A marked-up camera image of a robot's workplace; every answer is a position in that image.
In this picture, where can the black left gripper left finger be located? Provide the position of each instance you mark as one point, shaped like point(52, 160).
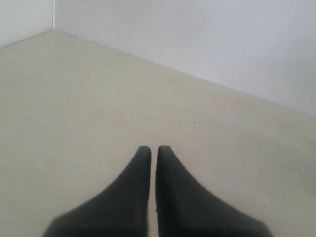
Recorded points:
point(121, 210)

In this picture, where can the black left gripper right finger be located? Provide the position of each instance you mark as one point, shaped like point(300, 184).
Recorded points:
point(185, 208)

